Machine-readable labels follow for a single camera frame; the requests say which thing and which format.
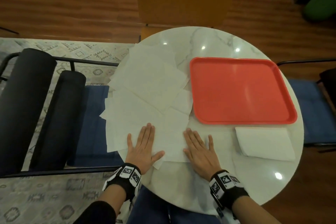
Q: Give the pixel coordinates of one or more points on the stack of white napkins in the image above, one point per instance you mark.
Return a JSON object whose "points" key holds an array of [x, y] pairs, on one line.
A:
{"points": [[170, 139]]}

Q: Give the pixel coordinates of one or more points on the green cushion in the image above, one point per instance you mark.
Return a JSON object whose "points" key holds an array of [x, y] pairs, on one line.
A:
{"points": [[323, 3]]}

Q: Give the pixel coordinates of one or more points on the blue chair with black bolsters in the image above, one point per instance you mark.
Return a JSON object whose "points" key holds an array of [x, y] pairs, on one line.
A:
{"points": [[26, 105], [315, 111]]}

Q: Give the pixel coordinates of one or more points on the person's legs in blue jeans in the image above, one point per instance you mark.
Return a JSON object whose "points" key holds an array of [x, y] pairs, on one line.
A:
{"points": [[152, 210]]}

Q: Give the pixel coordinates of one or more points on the person's right forearm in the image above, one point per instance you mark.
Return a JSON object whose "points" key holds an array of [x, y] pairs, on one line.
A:
{"points": [[252, 213]]}

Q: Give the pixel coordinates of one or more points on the pile of white paper napkins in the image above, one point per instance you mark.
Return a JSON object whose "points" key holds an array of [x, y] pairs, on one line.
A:
{"points": [[147, 79]]}

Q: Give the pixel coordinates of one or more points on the person's right hand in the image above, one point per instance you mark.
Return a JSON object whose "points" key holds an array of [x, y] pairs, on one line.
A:
{"points": [[202, 158]]}

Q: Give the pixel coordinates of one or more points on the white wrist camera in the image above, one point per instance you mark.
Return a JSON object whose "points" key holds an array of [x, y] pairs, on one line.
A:
{"points": [[124, 210], [223, 216]]}

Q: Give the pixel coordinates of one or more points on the person's left hand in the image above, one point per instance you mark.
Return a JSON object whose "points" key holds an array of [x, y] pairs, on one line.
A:
{"points": [[141, 153]]}

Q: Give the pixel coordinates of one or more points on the red plastic tray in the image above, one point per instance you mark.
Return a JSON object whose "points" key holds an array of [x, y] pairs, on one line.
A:
{"points": [[241, 90]]}

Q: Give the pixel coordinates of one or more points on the person's left forearm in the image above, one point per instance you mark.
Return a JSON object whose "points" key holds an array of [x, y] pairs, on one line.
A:
{"points": [[102, 210]]}

